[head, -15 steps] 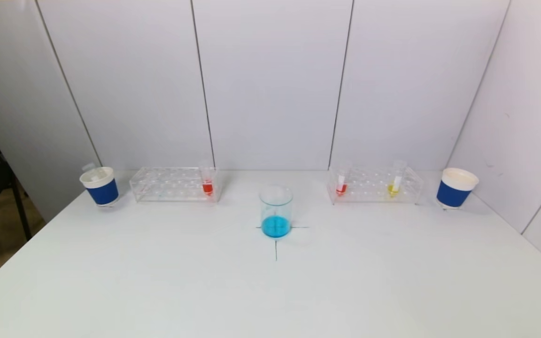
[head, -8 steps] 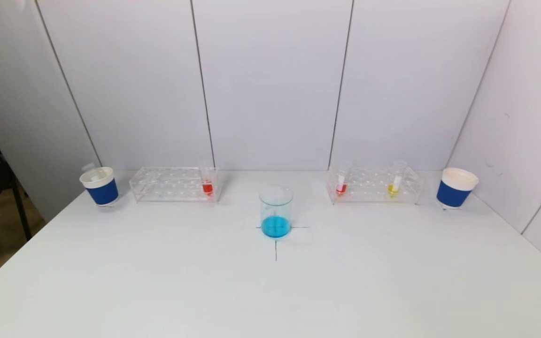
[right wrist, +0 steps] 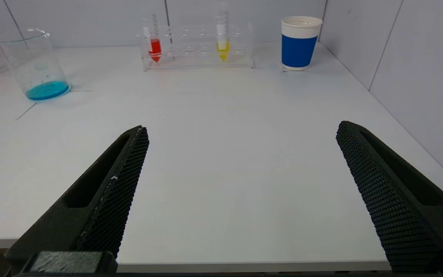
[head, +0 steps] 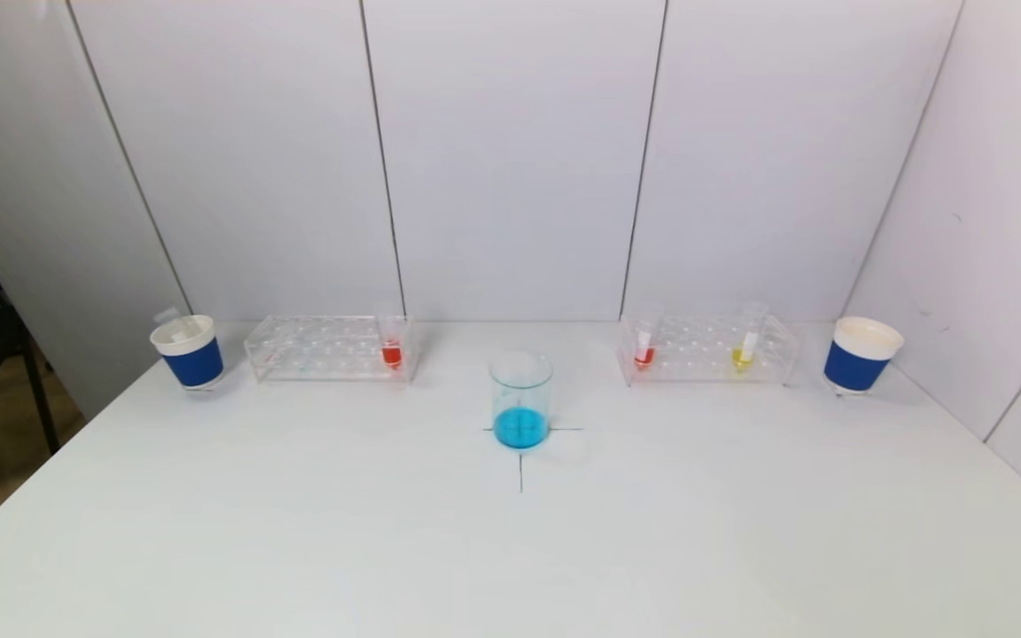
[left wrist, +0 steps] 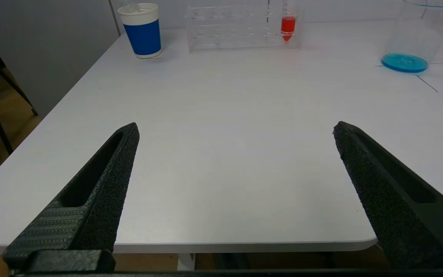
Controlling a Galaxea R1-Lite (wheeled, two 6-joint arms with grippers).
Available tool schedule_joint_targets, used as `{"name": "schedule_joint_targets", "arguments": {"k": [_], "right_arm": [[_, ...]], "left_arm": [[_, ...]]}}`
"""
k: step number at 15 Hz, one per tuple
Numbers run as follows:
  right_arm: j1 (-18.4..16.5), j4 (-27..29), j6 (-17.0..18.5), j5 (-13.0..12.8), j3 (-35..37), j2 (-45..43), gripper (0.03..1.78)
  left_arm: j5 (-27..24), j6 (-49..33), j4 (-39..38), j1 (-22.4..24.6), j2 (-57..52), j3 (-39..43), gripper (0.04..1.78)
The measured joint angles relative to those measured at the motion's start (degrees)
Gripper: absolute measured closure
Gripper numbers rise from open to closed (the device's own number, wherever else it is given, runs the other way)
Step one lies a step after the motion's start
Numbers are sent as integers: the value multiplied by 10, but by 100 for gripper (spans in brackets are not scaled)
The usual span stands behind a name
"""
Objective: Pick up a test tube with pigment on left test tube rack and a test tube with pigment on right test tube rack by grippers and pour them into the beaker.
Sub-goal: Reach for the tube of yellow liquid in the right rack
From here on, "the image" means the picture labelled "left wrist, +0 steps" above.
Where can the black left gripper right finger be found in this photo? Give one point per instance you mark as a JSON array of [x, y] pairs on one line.
[[394, 200]]

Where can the clear acrylic test tube rack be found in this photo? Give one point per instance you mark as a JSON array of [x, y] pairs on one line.
[[237, 30]]

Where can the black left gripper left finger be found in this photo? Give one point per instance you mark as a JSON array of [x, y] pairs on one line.
[[98, 207]]

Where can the blue and white paper cup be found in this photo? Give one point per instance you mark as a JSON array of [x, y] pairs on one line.
[[142, 38]]

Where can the white table leg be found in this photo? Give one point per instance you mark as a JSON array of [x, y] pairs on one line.
[[186, 262]]

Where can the unlabelled test tube red pigment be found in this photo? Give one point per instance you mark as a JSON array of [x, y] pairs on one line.
[[288, 29]]

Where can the clear glass beaker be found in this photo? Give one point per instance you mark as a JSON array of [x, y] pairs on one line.
[[406, 57]]

